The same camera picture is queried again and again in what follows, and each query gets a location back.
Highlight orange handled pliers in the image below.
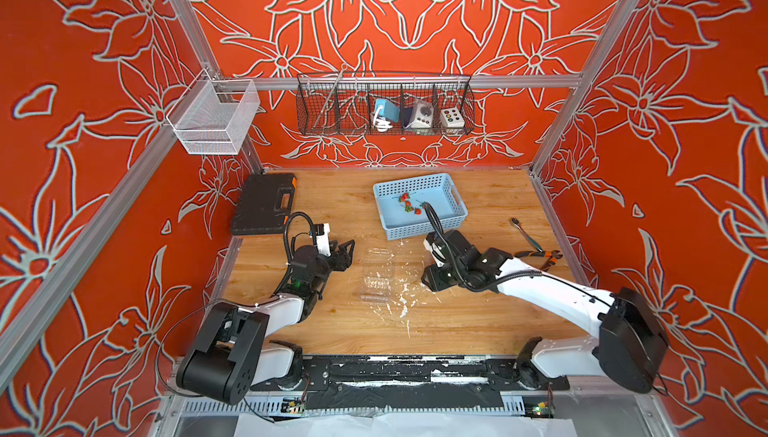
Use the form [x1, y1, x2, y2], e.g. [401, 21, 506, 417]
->
[509, 217, 564, 272]

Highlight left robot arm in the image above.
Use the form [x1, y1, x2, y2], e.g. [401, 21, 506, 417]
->
[174, 224, 355, 405]

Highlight blue perforated plastic basket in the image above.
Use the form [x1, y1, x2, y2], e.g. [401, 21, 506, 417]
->
[373, 173, 469, 241]

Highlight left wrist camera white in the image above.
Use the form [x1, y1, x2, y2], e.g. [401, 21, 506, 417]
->
[311, 222, 334, 258]

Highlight white button box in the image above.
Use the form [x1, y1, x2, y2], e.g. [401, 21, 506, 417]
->
[440, 107, 466, 135]

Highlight grey box with dials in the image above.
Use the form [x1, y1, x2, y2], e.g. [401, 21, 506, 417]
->
[402, 99, 434, 131]

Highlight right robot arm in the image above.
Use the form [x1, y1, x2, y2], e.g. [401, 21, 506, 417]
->
[421, 230, 669, 394]

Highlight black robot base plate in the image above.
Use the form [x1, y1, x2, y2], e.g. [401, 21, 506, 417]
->
[246, 355, 570, 417]

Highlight black wire wall basket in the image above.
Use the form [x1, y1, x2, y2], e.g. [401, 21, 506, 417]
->
[296, 70, 476, 137]

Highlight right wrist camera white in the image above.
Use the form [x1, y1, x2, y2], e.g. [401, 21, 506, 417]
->
[423, 233, 446, 267]

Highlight clear clamshell container left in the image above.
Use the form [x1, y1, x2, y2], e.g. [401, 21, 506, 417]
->
[360, 248, 394, 303]

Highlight clear acrylic wall box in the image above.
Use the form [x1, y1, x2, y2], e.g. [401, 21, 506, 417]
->
[165, 77, 261, 156]

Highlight blue white device in basket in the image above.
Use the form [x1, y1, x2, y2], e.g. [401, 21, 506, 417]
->
[371, 98, 400, 133]

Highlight pile of strawberries in basket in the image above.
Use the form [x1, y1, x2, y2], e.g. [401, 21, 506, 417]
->
[398, 192, 422, 215]

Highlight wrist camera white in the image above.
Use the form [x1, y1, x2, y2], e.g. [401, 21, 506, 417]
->
[311, 222, 334, 258]
[423, 233, 446, 267]

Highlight black plastic tool case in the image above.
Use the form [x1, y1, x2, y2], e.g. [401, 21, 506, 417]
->
[230, 173, 297, 237]

